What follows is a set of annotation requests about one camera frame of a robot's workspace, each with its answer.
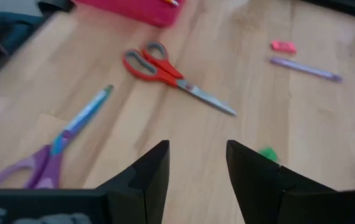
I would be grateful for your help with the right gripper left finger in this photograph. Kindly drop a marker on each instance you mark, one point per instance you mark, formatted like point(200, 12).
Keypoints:
point(146, 186)

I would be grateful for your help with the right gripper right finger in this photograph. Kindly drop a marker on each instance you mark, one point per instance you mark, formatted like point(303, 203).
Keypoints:
point(255, 186)

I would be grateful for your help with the green eraser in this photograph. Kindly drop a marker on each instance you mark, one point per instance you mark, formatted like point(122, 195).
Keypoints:
point(269, 154)

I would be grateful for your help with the purple pen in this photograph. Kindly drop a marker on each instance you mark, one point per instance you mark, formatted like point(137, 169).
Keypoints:
point(304, 68)

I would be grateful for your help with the pink eraser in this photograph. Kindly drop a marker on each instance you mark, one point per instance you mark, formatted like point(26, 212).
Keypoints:
point(283, 47)

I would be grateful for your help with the pink bowl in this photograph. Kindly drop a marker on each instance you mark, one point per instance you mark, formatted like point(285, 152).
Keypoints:
point(133, 11)

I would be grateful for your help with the black table clamp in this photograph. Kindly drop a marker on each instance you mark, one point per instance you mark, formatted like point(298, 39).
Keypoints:
point(56, 4)

